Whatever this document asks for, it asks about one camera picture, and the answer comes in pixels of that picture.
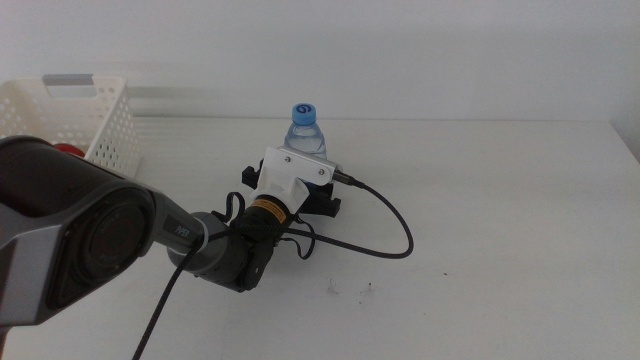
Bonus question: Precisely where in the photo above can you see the white perforated plastic basket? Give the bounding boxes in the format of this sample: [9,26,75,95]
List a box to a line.
[0,73,143,180]

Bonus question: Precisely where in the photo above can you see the thin black wire loop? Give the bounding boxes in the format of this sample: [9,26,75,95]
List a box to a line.
[223,191,247,224]
[291,213,318,261]

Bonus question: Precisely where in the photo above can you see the clear water bottle blue cap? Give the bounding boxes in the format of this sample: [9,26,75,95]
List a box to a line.
[283,102,329,191]

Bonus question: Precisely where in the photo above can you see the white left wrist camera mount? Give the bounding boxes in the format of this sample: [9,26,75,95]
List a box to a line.
[248,145,343,207]

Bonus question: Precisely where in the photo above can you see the red soda can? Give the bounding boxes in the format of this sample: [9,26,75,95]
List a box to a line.
[52,143,86,159]

